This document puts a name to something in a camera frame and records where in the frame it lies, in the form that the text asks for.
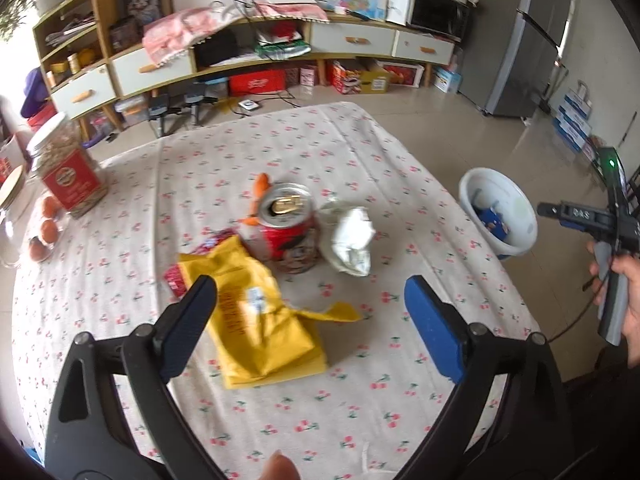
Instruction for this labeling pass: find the blue cardboard snack box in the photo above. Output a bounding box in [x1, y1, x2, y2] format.
[473, 203, 510, 243]

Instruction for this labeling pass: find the white trash bin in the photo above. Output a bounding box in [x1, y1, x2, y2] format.
[458, 167, 538, 260]

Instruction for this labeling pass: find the right hand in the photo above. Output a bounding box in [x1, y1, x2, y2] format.
[611, 255, 640, 368]

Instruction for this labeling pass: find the left hand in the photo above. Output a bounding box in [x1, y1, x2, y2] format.
[259, 451, 300, 480]

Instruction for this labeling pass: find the lying red soda can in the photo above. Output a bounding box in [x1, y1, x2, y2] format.
[164, 228, 238, 298]

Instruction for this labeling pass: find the yellow padded mailer bag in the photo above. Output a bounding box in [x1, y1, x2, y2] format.
[195, 235, 361, 389]

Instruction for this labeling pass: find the cherry print tablecloth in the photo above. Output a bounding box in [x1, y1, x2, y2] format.
[13, 103, 537, 479]

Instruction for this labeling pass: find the orange tangerine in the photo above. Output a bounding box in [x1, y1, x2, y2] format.
[41, 195, 62, 220]
[28, 236, 50, 262]
[40, 219, 60, 245]

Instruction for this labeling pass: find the upright red soda can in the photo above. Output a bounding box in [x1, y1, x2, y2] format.
[258, 182, 318, 274]

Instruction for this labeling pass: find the nut jar with red label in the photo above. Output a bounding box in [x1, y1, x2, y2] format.
[27, 113, 108, 219]

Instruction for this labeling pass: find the grey refrigerator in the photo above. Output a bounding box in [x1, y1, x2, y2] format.
[459, 0, 570, 118]

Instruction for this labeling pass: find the crumpled white paper wad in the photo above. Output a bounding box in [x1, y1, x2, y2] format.
[316, 200, 375, 278]

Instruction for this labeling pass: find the black microwave oven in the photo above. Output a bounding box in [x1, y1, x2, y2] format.
[407, 0, 473, 41]

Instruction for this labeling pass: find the red box under cabinet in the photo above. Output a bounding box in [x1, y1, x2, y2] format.
[229, 68, 286, 96]

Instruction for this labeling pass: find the wooden tv cabinet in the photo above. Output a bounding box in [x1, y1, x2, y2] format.
[32, 0, 454, 119]

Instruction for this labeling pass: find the pink cloth on cabinet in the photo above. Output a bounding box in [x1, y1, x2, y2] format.
[142, 0, 330, 66]

